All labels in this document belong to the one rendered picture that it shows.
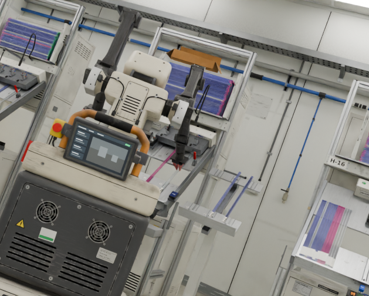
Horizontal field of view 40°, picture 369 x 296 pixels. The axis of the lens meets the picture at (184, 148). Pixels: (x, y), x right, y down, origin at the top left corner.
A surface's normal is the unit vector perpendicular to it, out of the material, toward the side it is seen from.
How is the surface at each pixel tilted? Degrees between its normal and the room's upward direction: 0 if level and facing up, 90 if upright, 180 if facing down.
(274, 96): 90
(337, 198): 44
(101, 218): 90
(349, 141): 90
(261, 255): 90
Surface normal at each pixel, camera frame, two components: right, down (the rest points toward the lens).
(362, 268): 0.06, -0.80
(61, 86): 0.89, 0.32
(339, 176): -0.28, -0.18
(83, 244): 0.04, -0.07
